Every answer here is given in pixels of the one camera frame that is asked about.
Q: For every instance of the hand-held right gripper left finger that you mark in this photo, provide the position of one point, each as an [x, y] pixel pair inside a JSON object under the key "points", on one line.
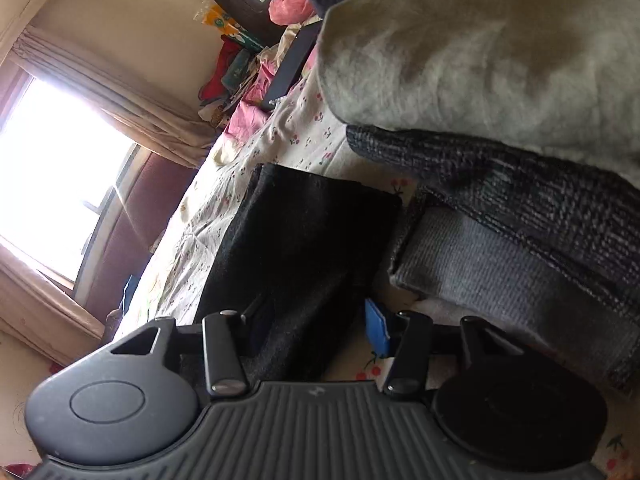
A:
{"points": [[225, 355]]}

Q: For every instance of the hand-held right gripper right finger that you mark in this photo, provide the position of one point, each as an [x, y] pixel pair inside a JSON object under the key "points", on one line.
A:
{"points": [[377, 330]]}

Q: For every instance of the black pants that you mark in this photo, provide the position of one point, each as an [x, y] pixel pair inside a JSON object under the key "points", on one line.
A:
{"points": [[310, 240]]}

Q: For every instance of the person's grey knit sweater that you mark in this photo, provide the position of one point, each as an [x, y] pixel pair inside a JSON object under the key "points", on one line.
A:
{"points": [[480, 270]]}

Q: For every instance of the beige curtain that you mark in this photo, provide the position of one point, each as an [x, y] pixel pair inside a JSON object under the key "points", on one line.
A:
{"points": [[125, 95], [45, 310]]}

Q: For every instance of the cherry print bed sheet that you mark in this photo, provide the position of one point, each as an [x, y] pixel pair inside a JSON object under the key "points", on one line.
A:
{"points": [[300, 130]]}

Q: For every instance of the window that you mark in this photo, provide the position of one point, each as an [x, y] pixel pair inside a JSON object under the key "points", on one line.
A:
{"points": [[55, 160]]}

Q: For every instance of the black tablet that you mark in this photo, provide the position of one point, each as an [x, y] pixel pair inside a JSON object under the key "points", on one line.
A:
{"points": [[292, 65]]}

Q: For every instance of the red cloth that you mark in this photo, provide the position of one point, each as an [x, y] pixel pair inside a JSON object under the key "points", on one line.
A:
{"points": [[217, 75]]}

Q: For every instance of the teal cloth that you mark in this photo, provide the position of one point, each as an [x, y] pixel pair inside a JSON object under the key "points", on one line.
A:
{"points": [[237, 70]]}

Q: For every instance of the person's grey fleece jacket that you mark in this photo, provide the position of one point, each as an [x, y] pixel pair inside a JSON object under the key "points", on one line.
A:
{"points": [[475, 50]]}

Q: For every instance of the yellow tissue pack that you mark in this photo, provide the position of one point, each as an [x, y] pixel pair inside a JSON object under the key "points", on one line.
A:
{"points": [[230, 27]]}

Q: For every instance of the pink pillow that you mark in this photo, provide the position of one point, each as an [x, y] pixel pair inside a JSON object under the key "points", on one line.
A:
{"points": [[292, 2]]}

